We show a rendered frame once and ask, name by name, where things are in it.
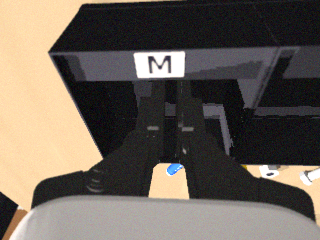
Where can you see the blue cylinder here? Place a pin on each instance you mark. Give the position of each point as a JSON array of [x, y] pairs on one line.
[[173, 168]]

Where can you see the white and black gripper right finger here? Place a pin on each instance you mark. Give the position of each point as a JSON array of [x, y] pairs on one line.
[[213, 175]]

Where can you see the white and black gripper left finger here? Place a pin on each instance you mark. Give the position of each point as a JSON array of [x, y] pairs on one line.
[[128, 170]]

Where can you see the white bolt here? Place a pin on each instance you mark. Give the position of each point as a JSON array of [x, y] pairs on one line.
[[308, 177]]

